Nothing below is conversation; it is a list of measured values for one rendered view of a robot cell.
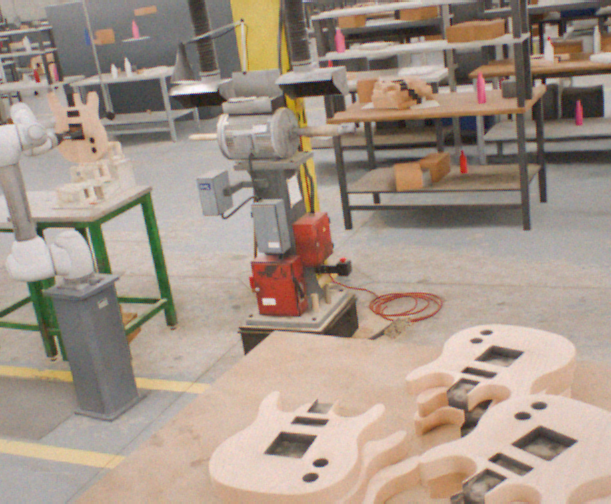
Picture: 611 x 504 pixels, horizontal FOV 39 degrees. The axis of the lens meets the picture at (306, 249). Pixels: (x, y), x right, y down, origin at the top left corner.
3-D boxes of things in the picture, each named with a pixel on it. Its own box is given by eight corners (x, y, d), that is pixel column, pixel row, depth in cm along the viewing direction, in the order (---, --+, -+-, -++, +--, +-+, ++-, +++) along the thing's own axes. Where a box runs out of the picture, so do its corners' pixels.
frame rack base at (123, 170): (137, 185, 520) (131, 158, 515) (122, 193, 507) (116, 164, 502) (101, 186, 532) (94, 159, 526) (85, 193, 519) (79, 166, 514)
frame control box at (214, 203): (264, 213, 448) (256, 165, 439) (245, 227, 429) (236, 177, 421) (224, 213, 458) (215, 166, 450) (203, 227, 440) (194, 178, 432)
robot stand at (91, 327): (111, 422, 439) (80, 296, 416) (73, 414, 454) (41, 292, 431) (147, 396, 460) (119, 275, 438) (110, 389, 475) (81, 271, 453)
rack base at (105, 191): (122, 192, 508) (119, 177, 505) (105, 201, 494) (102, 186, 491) (85, 193, 520) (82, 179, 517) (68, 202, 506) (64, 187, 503)
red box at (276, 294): (309, 308, 462) (299, 244, 450) (299, 318, 451) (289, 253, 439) (268, 306, 472) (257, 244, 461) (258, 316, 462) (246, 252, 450)
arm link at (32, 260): (58, 279, 421) (11, 290, 415) (56, 271, 436) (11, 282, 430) (18, 124, 400) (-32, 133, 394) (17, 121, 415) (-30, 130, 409)
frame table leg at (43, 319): (60, 358, 526) (23, 218, 497) (54, 362, 521) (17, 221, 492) (53, 357, 528) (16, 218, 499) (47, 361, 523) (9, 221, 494)
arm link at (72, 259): (96, 273, 427) (86, 232, 420) (59, 283, 422) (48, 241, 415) (92, 264, 442) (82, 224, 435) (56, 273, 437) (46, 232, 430)
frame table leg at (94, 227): (133, 364, 502) (99, 217, 473) (128, 368, 497) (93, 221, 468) (126, 363, 504) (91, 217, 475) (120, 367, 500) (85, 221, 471)
